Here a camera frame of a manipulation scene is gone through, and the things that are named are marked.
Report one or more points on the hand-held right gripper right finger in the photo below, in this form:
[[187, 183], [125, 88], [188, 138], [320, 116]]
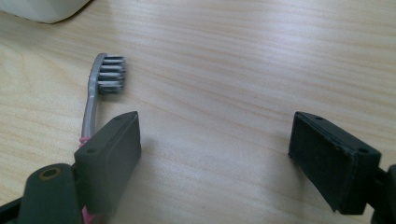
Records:
[[330, 165]]

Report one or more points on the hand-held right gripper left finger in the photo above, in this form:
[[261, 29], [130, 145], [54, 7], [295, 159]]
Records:
[[107, 161]]

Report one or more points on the white toothbrush holder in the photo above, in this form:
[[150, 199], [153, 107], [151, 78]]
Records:
[[46, 9]]

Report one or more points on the grey and pink toothbrush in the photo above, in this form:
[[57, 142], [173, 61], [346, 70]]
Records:
[[90, 109]]

